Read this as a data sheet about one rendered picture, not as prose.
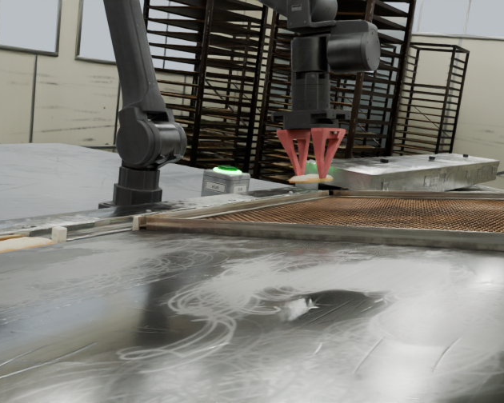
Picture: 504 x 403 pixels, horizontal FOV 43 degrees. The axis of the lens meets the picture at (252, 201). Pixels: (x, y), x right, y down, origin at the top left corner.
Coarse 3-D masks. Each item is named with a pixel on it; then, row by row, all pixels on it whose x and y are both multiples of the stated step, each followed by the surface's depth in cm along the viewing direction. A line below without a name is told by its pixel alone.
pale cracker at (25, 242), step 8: (8, 240) 72; (16, 240) 73; (24, 240) 73; (32, 240) 73; (40, 240) 74; (48, 240) 75; (0, 248) 69; (8, 248) 70; (16, 248) 71; (24, 248) 71
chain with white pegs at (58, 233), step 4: (500, 172) 287; (196, 208) 100; (136, 216) 88; (140, 216) 88; (136, 220) 88; (136, 224) 88; (52, 228) 76; (56, 228) 76; (60, 228) 76; (64, 228) 77; (136, 228) 88; (52, 232) 76; (56, 232) 76; (60, 232) 76; (64, 232) 77; (52, 236) 76; (56, 236) 76; (60, 236) 76; (64, 236) 77; (52, 240) 77; (56, 240) 76; (60, 240) 76; (64, 240) 77
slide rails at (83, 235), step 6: (108, 228) 88; (114, 228) 88; (120, 228) 89; (126, 228) 89; (132, 228) 89; (66, 234) 82; (72, 234) 82; (78, 234) 82; (84, 234) 83; (90, 234) 83; (96, 234) 83; (102, 234) 84; (108, 234) 85; (66, 240) 79; (72, 240) 80
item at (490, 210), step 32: (320, 192) 113; (352, 192) 113; (384, 192) 110; (416, 192) 107; (448, 192) 104; (480, 192) 101; (160, 224) 72; (192, 224) 70; (224, 224) 67; (256, 224) 65; (288, 224) 63; (320, 224) 73; (352, 224) 72; (384, 224) 72; (416, 224) 71; (448, 224) 70; (480, 224) 70
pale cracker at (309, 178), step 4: (296, 176) 93; (300, 176) 93; (304, 176) 93; (308, 176) 93; (312, 176) 94; (316, 176) 94; (328, 176) 97; (292, 180) 92; (296, 180) 91; (300, 180) 91; (304, 180) 92; (308, 180) 92; (312, 180) 92; (316, 180) 93; (320, 180) 94; (324, 180) 95; (328, 180) 96; (332, 180) 98
